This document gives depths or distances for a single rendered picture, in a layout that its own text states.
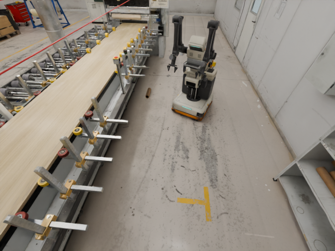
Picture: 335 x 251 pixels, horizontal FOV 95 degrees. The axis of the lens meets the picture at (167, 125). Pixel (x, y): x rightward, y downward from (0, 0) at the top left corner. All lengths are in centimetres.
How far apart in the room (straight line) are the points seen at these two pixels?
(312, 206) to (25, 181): 281
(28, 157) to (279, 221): 262
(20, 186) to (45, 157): 24
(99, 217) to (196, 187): 121
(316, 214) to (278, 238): 51
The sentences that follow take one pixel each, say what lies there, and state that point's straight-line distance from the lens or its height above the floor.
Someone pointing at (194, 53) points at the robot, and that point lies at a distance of 240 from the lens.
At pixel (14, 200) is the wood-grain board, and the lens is 155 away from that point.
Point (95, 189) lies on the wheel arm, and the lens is 138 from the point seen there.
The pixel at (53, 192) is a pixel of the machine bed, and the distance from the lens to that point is 172.
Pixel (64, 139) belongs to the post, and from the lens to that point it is 131.
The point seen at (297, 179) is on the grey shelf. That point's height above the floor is 14.
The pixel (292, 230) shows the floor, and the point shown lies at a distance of 248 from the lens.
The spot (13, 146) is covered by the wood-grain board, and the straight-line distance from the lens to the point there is 191.
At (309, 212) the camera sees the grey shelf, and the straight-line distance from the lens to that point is 252.
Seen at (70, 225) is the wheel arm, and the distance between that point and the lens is 134.
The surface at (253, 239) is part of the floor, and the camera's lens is 224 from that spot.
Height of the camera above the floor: 201
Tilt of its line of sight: 46 degrees down
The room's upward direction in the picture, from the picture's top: 1 degrees clockwise
